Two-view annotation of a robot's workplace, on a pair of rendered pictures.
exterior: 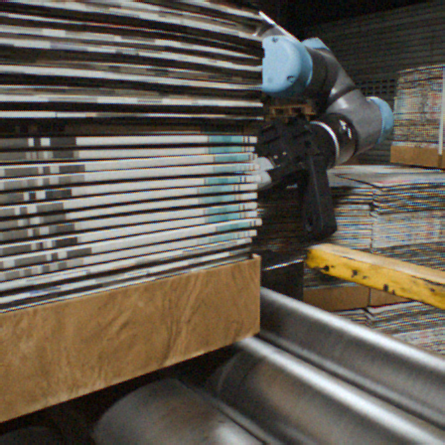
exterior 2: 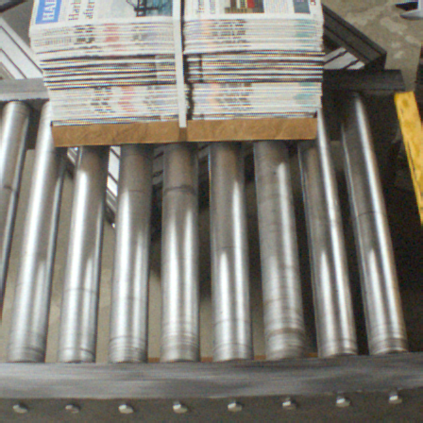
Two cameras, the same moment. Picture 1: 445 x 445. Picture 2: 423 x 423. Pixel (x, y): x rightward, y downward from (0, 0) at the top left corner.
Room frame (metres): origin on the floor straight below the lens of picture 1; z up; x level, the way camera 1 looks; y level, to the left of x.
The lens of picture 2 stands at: (-0.47, -0.38, 1.67)
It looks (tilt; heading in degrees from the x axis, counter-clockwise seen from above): 53 degrees down; 38
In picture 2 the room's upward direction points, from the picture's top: 2 degrees counter-clockwise
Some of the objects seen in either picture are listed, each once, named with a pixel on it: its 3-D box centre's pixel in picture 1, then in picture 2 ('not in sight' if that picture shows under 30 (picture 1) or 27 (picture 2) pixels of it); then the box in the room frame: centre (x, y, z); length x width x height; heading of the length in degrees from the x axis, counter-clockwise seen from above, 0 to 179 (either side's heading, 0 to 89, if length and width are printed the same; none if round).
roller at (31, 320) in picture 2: not in sight; (41, 225); (-0.09, 0.22, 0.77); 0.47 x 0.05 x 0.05; 38
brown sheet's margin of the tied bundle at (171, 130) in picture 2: not in sight; (183, 64); (0.23, 0.22, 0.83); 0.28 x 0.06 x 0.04; 38
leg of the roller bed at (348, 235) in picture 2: not in sight; (353, 245); (0.42, -0.04, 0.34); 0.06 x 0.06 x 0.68; 38
